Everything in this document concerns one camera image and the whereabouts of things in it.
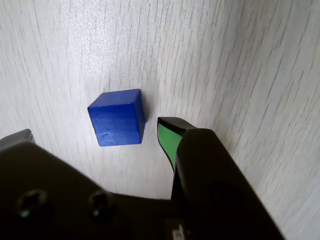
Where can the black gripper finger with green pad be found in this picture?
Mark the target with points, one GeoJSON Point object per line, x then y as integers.
{"type": "Point", "coordinates": [212, 180]}
{"type": "Point", "coordinates": [50, 190]}

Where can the blue cube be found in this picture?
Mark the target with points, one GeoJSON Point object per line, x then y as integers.
{"type": "Point", "coordinates": [117, 120]}

